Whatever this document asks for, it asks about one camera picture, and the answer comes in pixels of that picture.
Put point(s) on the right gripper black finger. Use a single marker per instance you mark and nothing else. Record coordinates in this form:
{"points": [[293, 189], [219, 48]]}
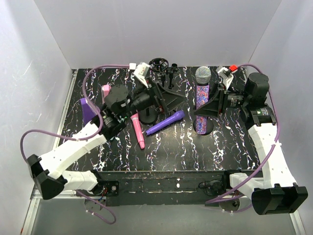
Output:
{"points": [[208, 110], [213, 94]]}

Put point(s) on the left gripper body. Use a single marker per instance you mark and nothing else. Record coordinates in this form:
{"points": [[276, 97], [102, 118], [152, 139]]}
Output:
{"points": [[158, 97]]}

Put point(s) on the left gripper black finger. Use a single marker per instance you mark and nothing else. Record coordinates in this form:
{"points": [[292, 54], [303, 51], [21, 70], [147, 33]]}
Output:
{"points": [[172, 99], [162, 85]]}

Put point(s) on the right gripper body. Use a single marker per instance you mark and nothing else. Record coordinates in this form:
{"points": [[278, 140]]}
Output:
{"points": [[220, 101]]}

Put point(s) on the purple plastic microphone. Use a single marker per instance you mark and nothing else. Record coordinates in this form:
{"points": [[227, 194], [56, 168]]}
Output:
{"points": [[168, 121]]}

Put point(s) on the round base stand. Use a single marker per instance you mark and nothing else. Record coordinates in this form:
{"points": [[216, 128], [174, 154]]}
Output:
{"points": [[203, 127], [147, 116]]}

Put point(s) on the pink plastic microphone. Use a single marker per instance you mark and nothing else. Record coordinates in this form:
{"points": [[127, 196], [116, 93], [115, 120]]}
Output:
{"points": [[137, 129]]}

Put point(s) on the purple glitter microphone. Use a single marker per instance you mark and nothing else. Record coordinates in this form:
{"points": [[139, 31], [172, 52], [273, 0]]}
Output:
{"points": [[202, 75]]}

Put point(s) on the tripod stand with shock mount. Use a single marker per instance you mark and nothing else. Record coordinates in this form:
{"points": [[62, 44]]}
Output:
{"points": [[159, 66]]}

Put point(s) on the tripod stand with clip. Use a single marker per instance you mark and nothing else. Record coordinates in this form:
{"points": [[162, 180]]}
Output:
{"points": [[170, 72]]}

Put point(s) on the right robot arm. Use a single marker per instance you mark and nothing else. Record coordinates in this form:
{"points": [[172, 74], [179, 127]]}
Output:
{"points": [[279, 192]]}

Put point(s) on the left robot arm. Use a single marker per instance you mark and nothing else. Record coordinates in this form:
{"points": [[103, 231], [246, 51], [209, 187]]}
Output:
{"points": [[49, 171]]}

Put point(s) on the pink metronome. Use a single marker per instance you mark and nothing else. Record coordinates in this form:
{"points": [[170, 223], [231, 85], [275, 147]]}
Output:
{"points": [[105, 89]]}

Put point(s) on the purple metronome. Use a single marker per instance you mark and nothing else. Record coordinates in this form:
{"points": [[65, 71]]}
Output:
{"points": [[88, 113]]}

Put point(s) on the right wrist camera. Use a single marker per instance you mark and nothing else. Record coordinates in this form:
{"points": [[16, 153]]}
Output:
{"points": [[226, 75]]}

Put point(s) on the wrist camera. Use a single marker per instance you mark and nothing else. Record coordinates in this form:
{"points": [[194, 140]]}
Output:
{"points": [[141, 71], [226, 75]]}

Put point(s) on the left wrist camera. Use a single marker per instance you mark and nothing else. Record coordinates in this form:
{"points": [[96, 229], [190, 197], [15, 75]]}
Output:
{"points": [[141, 71]]}

